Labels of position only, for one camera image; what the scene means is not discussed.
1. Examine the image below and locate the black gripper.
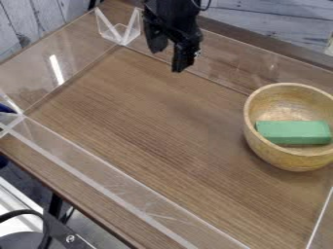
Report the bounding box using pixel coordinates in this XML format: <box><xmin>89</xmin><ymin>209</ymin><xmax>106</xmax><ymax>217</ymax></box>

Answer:
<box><xmin>144</xmin><ymin>0</ymin><xmax>202</xmax><ymax>73</ymax></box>

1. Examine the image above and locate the green rectangular block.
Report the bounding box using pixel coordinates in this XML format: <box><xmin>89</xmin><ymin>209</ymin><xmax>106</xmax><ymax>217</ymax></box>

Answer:
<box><xmin>256</xmin><ymin>121</ymin><xmax>333</xmax><ymax>145</ymax></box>

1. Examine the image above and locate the light wooden bowl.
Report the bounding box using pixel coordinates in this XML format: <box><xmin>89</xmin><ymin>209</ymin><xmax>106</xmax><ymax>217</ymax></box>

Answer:
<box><xmin>244</xmin><ymin>83</ymin><xmax>333</xmax><ymax>172</ymax></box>

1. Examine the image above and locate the clear acrylic corner bracket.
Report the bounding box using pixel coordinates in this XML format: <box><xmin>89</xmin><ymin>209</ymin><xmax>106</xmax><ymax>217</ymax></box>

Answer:
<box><xmin>95</xmin><ymin>8</ymin><xmax>142</xmax><ymax>46</ymax></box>

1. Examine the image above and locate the black cable loop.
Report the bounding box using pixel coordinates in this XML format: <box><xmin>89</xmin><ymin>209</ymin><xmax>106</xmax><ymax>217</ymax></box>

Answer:
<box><xmin>0</xmin><ymin>208</ymin><xmax>53</xmax><ymax>249</ymax></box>

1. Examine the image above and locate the black table leg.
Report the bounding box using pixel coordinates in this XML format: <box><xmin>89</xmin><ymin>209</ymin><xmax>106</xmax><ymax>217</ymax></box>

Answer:
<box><xmin>49</xmin><ymin>194</ymin><xmax>63</xmax><ymax>219</ymax></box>

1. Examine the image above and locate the grey metal base plate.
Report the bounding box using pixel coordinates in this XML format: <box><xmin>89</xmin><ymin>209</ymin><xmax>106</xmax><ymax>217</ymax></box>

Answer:
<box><xmin>0</xmin><ymin>213</ymin><xmax>98</xmax><ymax>249</ymax></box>

